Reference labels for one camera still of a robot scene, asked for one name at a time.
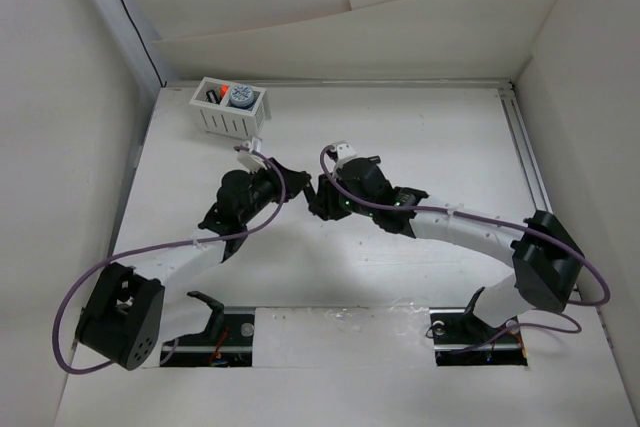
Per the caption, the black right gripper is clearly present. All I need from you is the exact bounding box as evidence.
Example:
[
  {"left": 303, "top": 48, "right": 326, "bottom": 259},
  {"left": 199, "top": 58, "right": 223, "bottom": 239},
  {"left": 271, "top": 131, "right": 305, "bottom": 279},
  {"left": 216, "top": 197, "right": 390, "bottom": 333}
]
[{"left": 309, "top": 171, "right": 377, "bottom": 221}]

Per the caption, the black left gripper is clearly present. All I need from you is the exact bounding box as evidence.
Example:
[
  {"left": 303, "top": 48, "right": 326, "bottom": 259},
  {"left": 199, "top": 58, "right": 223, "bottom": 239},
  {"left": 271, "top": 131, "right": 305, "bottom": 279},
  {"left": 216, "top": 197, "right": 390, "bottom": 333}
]
[{"left": 238, "top": 158, "right": 308, "bottom": 224}]

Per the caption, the blue cap black highlighter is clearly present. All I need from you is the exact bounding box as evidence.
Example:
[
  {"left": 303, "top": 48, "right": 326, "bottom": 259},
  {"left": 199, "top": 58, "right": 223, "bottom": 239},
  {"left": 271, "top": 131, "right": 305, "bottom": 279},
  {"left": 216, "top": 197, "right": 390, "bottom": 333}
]
[{"left": 205, "top": 88, "right": 224, "bottom": 105}]

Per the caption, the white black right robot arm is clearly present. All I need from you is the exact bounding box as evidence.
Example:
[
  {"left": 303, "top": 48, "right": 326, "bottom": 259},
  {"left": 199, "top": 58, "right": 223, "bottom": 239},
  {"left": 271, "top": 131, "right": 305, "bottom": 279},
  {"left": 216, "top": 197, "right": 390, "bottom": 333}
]
[{"left": 308, "top": 145, "right": 582, "bottom": 341}]

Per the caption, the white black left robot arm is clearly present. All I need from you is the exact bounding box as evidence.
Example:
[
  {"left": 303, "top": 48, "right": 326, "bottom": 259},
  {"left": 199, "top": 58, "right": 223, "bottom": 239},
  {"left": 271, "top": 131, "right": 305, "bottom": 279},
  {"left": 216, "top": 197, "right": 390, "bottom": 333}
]
[{"left": 75, "top": 159, "right": 311, "bottom": 370}]

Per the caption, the white slotted organizer box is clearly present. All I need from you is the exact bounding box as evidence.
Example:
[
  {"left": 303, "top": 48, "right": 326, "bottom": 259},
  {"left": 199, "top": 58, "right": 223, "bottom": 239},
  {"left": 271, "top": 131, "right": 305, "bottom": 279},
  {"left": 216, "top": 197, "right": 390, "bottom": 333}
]
[{"left": 188, "top": 77, "right": 272, "bottom": 140}]

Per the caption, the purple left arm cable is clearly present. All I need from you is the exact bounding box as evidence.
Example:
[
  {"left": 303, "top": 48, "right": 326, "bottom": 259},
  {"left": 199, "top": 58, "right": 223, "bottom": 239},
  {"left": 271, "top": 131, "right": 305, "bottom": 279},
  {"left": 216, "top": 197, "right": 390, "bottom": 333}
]
[{"left": 51, "top": 143, "right": 289, "bottom": 377}]

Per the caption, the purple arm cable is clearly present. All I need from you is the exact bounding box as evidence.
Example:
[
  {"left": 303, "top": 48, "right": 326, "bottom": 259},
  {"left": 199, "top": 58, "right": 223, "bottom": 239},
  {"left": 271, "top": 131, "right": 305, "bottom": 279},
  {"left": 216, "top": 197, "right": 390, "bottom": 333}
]
[
  {"left": 51, "top": 143, "right": 289, "bottom": 377},
  {"left": 319, "top": 144, "right": 612, "bottom": 351}
]

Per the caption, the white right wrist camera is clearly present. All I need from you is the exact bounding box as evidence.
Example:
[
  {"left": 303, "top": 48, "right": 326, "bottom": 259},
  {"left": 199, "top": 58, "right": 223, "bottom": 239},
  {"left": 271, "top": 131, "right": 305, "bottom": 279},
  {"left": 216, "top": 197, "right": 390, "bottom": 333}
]
[{"left": 329, "top": 141, "right": 358, "bottom": 168}]

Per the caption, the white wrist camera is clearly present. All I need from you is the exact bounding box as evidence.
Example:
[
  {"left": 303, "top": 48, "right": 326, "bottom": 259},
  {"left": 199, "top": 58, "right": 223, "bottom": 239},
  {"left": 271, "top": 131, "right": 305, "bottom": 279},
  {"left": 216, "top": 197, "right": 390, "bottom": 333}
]
[
  {"left": 329, "top": 141, "right": 358, "bottom": 168},
  {"left": 234, "top": 136, "right": 266, "bottom": 173}
]

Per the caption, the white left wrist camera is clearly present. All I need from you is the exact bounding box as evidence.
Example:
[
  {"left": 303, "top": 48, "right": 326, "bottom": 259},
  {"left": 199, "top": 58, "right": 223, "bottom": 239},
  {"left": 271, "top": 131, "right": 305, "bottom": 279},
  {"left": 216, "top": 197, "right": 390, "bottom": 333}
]
[{"left": 234, "top": 136, "right": 266, "bottom": 173}]

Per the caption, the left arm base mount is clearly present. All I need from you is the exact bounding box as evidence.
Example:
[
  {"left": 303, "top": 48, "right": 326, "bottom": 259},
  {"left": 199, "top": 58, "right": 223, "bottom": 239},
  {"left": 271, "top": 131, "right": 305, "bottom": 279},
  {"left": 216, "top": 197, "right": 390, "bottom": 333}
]
[{"left": 159, "top": 291, "right": 256, "bottom": 368}]

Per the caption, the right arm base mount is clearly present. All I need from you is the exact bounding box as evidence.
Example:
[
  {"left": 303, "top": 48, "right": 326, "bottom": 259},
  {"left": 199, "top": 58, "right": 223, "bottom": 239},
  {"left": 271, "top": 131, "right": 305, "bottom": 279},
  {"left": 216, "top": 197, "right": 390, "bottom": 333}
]
[{"left": 425, "top": 288, "right": 528, "bottom": 367}]

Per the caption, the aluminium rail right edge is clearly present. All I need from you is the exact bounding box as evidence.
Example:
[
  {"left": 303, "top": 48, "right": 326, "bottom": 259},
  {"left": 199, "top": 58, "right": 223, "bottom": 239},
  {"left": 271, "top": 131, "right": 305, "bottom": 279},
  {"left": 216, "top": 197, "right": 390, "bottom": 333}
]
[{"left": 498, "top": 80, "right": 553, "bottom": 212}]

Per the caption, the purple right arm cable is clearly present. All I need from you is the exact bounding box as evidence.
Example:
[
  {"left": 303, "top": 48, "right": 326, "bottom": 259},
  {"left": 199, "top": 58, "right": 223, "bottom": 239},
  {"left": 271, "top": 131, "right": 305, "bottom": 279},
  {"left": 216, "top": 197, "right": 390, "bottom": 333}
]
[{"left": 319, "top": 144, "right": 612, "bottom": 351}]

